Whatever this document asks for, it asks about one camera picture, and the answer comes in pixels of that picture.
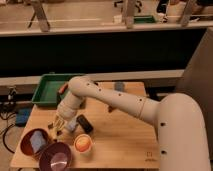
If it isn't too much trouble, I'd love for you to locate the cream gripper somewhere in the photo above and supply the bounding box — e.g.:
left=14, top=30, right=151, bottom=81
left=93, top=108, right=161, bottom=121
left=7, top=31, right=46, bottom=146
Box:
left=52, top=114, right=69, bottom=136

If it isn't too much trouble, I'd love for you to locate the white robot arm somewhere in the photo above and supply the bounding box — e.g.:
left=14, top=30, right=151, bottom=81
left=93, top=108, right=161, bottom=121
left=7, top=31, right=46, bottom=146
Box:
left=53, top=76, right=211, bottom=171

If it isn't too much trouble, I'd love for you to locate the brown bowl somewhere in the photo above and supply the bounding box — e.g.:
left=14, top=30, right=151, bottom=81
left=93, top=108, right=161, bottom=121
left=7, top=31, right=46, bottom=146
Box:
left=20, top=128, right=49, bottom=158

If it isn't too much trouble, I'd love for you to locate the purple bowl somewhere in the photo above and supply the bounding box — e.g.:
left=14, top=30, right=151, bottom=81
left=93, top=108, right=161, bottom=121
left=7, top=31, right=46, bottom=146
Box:
left=39, top=142, right=72, bottom=171

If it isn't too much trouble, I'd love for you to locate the light blue cloth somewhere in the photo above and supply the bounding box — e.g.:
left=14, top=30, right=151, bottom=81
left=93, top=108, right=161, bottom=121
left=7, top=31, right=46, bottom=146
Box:
left=30, top=131, right=46, bottom=153

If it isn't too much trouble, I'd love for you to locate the black rectangular block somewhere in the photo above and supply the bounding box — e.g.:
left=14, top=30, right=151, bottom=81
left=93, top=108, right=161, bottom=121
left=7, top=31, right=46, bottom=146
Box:
left=77, top=115, right=93, bottom=134

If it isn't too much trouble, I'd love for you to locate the orange cup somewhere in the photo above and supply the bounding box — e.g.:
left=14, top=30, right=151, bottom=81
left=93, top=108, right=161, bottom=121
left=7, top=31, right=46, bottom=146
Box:
left=74, top=134, right=92, bottom=153

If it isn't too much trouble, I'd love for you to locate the green plastic tray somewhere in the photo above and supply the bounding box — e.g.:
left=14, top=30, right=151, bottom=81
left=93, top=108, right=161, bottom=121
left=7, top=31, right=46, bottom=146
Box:
left=32, top=73, right=80, bottom=107

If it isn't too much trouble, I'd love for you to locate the orange carrot toy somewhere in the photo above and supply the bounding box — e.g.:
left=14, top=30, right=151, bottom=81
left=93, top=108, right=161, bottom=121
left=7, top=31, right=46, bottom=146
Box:
left=58, top=83, right=68, bottom=94

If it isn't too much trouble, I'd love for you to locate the blue box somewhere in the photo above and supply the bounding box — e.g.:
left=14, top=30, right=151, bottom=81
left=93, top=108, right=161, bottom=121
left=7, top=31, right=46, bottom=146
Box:
left=15, top=108, right=32, bottom=127

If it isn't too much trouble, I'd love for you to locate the dark brown grape bunch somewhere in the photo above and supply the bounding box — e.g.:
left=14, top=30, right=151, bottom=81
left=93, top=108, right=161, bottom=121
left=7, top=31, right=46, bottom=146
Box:
left=108, top=106, right=114, bottom=113

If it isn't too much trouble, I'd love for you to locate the blue cup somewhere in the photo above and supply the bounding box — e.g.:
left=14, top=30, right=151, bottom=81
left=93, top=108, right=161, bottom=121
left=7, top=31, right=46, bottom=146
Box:
left=114, top=82, right=125, bottom=92

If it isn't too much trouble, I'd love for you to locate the black cable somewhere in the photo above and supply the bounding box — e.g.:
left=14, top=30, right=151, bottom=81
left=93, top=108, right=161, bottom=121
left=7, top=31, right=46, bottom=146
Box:
left=1, top=123, right=17, bottom=154

